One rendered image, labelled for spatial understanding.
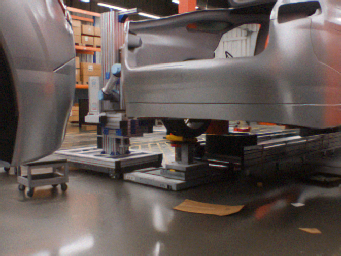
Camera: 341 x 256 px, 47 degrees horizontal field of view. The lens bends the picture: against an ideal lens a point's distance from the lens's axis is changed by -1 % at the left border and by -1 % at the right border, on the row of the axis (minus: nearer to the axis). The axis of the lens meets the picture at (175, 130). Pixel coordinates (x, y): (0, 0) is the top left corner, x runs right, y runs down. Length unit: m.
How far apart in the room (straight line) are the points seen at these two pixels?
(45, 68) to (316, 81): 1.81
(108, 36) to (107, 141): 1.34
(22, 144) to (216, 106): 1.83
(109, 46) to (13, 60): 3.99
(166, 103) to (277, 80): 0.97
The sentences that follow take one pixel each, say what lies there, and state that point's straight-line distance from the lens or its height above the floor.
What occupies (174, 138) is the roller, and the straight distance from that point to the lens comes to 4.32.
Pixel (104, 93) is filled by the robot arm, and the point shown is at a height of 1.00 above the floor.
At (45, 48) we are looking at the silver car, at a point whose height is 1.09.
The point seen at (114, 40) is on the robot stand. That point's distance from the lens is 5.06.
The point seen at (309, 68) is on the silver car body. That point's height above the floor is 1.12.
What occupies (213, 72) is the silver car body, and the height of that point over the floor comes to 1.12.
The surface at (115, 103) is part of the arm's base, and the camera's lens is 4.77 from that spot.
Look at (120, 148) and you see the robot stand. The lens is 5.10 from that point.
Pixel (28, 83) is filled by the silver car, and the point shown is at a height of 0.98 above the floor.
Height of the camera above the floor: 0.93
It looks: 5 degrees down
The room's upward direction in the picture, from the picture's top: straight up
